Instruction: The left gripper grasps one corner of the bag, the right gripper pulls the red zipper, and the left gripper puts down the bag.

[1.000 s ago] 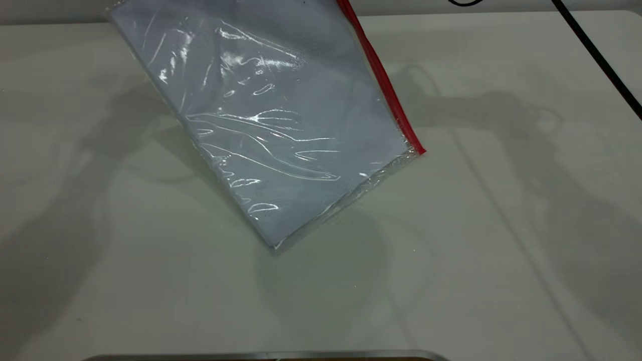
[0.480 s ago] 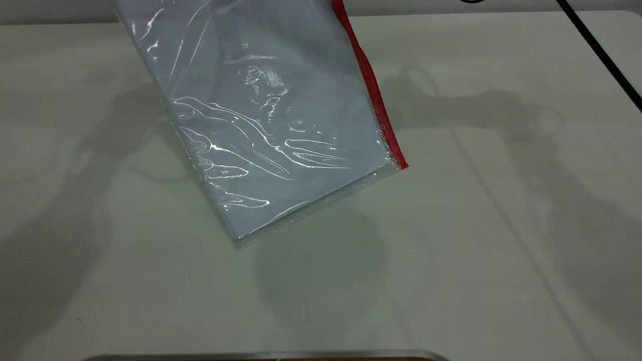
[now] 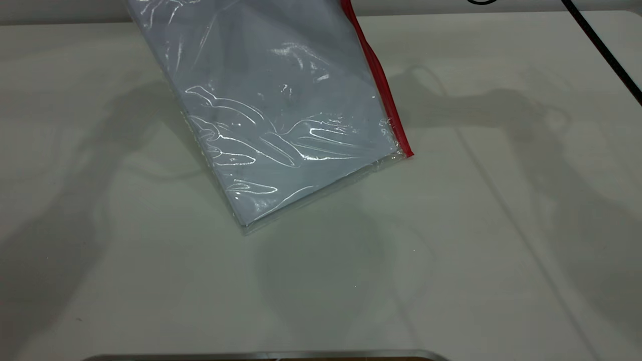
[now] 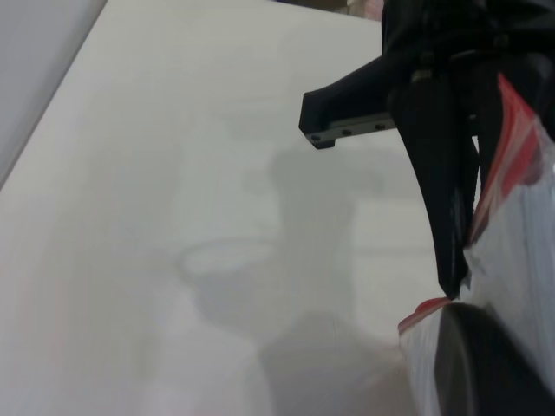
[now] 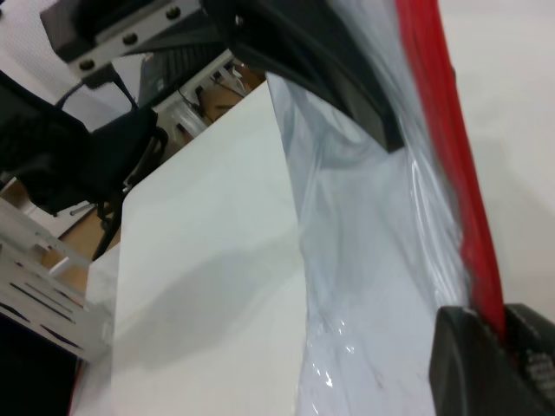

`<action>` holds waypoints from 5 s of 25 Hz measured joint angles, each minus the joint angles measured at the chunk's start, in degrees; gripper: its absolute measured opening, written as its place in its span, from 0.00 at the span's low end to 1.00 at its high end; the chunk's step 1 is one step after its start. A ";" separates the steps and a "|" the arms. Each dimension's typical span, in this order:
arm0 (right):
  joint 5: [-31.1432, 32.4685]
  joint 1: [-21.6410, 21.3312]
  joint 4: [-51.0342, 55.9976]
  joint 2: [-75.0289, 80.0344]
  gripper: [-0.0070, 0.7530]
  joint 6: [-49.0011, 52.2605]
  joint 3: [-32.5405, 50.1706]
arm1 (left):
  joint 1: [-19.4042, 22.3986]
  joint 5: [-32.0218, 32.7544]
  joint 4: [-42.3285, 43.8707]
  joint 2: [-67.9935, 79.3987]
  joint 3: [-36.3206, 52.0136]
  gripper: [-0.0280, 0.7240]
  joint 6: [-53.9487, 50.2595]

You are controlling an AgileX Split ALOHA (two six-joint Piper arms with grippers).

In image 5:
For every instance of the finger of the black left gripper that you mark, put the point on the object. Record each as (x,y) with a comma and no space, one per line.
(303,56)

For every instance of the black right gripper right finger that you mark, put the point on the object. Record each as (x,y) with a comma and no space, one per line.
(539,359)

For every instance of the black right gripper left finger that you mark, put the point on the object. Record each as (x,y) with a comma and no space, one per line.
(468,372)

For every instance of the left gripper body silver rail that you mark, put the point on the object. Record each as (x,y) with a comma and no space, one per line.
(121,26)

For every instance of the clear zip bag with paper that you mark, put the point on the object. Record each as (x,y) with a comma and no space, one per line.
(368,260)

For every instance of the black box device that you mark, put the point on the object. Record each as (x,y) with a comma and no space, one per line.
(173,71)

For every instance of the black office chair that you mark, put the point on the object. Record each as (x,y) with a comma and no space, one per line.
(108,151)

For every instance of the white slotted metal bracket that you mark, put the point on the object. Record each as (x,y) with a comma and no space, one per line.
(39,299)

